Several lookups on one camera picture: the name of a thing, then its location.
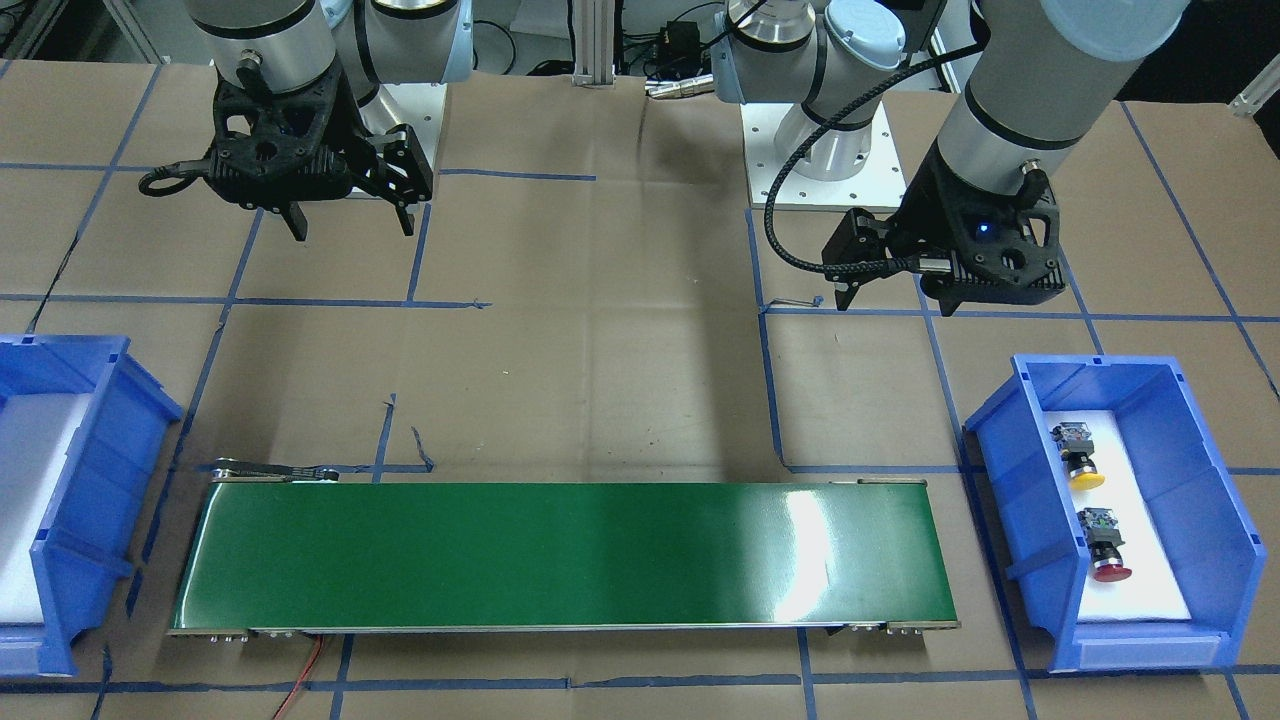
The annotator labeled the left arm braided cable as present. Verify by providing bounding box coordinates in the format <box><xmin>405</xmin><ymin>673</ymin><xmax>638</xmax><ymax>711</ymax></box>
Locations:
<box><xmin>762</xmin><ymin>40</ymin><xmax>991</xmax><ymax>277</ymax></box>

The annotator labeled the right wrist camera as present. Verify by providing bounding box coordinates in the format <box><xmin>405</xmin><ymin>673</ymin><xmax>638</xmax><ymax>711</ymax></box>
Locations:
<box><xmin>346</xmin><ymin>124</ymin><xmax>434</xmax><ymax>208</ymax></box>

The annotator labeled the white foam pad bin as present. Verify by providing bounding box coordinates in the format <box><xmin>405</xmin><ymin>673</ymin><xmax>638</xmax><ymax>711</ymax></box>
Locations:
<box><xmin>1</xmin><ymin>393</ymin><xmax>88</xmax><ymax>626</ymax></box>
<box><xmin>1044</xmin><ymin>410</ymin><xmax>1190</xmax><ymax>623</ymax></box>

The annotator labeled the red black conveyor wire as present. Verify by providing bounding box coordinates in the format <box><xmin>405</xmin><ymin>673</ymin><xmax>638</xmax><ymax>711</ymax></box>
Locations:
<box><xmin>270</xmin><ymin>635</ymin><xmax>326</xmax><ymax>720</ymax></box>

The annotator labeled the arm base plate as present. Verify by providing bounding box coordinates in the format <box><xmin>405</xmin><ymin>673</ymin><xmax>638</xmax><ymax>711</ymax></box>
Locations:
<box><xmin>741</xmin><ymin>102</ymin><xmax>906</xmax><ymax>213</ymax></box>
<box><xmin>360</xmin><ymin>83</ymin><xmax>448</xmax><ymax>170</ymax></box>

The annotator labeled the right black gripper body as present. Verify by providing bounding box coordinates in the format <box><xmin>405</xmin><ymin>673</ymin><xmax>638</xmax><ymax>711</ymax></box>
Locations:
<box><xmin>205</xmin><ymin>70</ymin><xmax>376</xmax><ymax>209</ymax></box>

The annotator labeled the green conveyor belt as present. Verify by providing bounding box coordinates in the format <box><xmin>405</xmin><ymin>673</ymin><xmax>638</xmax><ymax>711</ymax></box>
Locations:
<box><xmin>170</xmin><ymin>480</ymin><xmax>959</xmax><ymax>635</ymax></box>

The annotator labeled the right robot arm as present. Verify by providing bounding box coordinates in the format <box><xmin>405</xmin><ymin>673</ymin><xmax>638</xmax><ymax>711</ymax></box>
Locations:
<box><xmin>169</xmin><ymin>1</ymin><xmax>474</xmax><ymax>241</ymax></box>

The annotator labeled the yellow push button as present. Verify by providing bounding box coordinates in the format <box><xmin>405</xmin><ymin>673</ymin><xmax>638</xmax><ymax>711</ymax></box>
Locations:
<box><xmin>1050</xmin><ymin>421</ymin><xmax>1106</xmax><ymax>492</ymax></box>

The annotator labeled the blue bin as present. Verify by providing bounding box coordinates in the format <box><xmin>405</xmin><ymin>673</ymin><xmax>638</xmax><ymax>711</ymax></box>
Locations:
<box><xmin>966</xmin><ymin>354</ymin><xmax>1266</xmax><ymax>673</ymax></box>
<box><xmin>1</xmin><ymin>334</ymin><xmax>180</xmax><ymax>676</ymax></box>

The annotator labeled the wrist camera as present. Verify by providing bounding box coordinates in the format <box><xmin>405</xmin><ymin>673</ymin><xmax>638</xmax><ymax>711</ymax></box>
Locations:
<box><xmin>346</xmin><ymin>124</ymin><xmax>434</xmax><ymax>208</ymax></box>
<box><xmin>820</xmin><ymin>208</ymin><xmax>920</xmax><ymax>286</ymax></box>

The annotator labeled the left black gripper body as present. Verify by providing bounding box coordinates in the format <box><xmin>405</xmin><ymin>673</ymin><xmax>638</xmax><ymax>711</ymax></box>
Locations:
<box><xmin>893</xmin><ymin>146</ymin><xmax>1068</xmax><ymax>305</ymax></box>

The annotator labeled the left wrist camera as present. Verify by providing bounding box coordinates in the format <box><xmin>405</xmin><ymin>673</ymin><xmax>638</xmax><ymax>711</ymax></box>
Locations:
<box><xmin>820</xmin><ymin>208</ymin><xmax>920</xmax><ymax>286</ymax></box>

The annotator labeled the aluminium frame post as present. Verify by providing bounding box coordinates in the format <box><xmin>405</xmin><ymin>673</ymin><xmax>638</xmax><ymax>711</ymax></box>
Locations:
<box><xmin>567</xmin><ymin>0</ymin><xmax>621</xmax><ymax>87</ymax></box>

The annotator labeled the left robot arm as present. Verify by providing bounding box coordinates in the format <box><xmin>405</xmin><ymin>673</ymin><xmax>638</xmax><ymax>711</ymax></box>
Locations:
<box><xmin>710</xmin><ymin>1</ymin><xmax>1187</xmax><ymax>315</ymax></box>

